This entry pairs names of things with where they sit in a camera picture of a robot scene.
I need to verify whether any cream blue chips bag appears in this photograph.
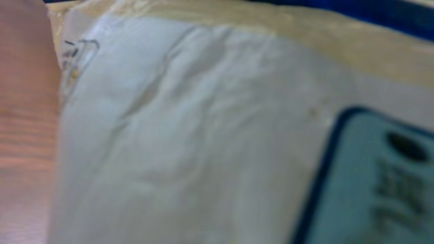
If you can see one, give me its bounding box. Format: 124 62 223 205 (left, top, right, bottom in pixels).
47 1 433 244

